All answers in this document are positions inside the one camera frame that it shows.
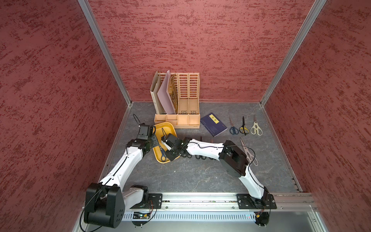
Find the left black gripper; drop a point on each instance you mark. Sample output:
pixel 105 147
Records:
pixel 155 141

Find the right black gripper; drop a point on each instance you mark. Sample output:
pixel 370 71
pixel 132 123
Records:
pixel 170 155

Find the yellow storage tray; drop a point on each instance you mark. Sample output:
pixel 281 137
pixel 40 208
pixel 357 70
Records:
pixel 163 129

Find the blue handled small scissors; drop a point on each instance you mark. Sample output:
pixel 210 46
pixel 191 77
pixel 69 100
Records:
pixel 163 157

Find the yellow black handled scissors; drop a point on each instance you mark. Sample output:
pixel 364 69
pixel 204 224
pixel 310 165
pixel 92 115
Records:
pixel 243 129

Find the pink handled scissors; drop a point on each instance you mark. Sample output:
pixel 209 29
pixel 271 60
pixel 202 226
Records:
pixel 250 154

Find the large black scissors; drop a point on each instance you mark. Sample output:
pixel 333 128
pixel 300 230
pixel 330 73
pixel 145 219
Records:
pixel 200 157

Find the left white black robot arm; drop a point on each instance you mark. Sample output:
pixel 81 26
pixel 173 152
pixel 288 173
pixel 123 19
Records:
pixel 106 202

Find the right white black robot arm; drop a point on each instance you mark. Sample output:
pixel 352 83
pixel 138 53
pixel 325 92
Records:
pixel 232 158

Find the dark blue notebook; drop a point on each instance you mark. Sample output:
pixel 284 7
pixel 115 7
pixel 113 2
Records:
pixel 213 124

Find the purple folder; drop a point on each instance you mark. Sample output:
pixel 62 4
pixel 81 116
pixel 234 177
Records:
pixel 164 95

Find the wooden desk file organizer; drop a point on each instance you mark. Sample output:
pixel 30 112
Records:
pixel 185 94

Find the beige cardboard folder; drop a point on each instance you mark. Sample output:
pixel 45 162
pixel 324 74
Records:
pixel 156 84

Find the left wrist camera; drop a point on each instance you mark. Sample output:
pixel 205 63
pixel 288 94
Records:
pixel 145 132

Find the aluminium front rail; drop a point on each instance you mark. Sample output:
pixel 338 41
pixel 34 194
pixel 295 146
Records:
pixel 176 201

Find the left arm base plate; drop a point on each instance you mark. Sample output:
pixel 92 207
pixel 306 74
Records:
pixel 155 200

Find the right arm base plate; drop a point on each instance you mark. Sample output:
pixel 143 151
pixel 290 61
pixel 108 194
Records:
pixel 245 201

